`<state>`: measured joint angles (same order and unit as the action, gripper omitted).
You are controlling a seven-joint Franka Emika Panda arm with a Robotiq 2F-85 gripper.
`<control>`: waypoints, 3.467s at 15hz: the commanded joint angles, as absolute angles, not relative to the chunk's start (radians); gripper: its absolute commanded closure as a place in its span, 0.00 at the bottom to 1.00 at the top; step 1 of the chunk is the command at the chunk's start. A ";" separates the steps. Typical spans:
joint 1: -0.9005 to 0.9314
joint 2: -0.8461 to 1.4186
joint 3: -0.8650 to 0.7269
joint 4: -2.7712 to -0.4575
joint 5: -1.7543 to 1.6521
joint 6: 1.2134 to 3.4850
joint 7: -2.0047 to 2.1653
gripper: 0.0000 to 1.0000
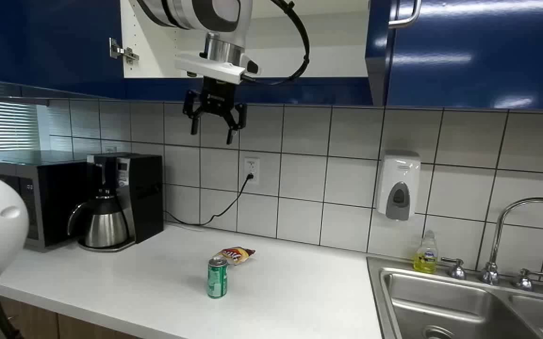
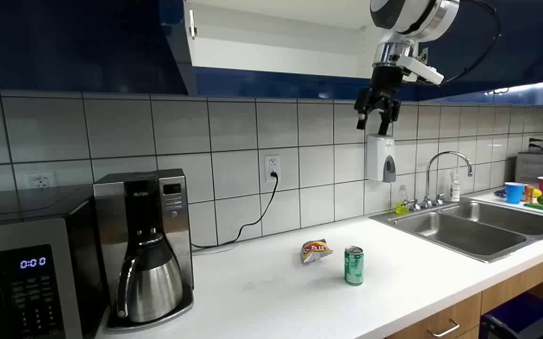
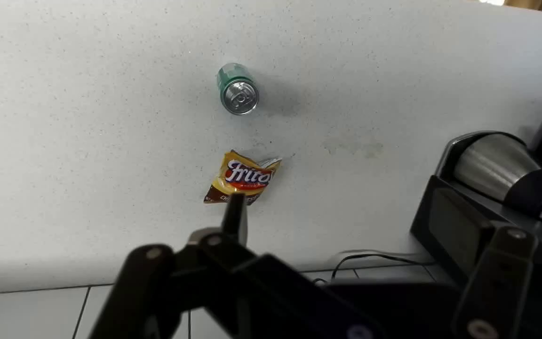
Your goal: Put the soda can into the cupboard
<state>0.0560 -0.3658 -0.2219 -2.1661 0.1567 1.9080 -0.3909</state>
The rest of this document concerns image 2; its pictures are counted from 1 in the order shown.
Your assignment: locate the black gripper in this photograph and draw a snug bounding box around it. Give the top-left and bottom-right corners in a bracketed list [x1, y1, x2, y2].
[355, 65, 404, 136]

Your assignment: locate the green soda can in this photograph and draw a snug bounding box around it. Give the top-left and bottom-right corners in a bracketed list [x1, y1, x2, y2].
[346, 248, 365, 287]

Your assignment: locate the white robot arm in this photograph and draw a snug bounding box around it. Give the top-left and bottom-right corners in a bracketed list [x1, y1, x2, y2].
[355, 0, 461, 136]

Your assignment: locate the open white cupboard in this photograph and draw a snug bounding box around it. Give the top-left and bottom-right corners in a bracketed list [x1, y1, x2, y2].
[187, 0, 383, 78]

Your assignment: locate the blue cupboard door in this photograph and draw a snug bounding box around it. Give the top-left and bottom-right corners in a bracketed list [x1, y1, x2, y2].
[0, 0, 197, 95]

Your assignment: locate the white soap dispenser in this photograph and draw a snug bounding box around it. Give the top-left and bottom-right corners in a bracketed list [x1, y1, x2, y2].
[366, 136, 397, 184]

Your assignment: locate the yellow dish soap bottle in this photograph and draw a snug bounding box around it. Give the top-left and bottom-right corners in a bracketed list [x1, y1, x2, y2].
[395, 185, 410, 217]

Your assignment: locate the chrome sink faucet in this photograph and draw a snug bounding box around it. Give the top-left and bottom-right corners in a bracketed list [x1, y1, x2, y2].
[412, 152, 474, 212]

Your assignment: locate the Fritos chip bag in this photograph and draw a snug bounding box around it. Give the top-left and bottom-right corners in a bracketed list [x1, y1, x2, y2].
[300, 240, 332, 266]

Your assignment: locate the stainless steel double sink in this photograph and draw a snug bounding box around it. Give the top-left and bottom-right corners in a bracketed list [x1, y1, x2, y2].
[378, 202, 543, 263]

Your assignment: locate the blue plastic cup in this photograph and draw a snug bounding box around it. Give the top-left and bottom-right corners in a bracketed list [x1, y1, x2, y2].
[506, 184, 525, 204]

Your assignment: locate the blue bin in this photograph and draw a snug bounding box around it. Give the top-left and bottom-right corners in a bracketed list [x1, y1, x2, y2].
[480, 295, 543, 339]

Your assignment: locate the black microwave oven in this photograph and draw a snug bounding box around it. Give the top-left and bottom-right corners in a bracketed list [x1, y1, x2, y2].
[0, 187, 108, 339]

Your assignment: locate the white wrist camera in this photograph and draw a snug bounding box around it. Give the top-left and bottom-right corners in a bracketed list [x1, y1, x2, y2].
[398, 57, 444, 86]

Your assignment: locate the white wall outlet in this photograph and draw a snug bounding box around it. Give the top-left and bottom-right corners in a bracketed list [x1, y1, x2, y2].
[27, 174, 55, 191]
[265, 155, 282, 184]

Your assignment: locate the black power cord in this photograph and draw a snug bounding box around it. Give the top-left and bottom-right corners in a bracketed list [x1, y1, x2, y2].
[191, 172, 282, 253]

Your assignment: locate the wooden drawer with handle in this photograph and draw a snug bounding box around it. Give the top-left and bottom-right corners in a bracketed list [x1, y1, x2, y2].
[387, 295, 481, 339]

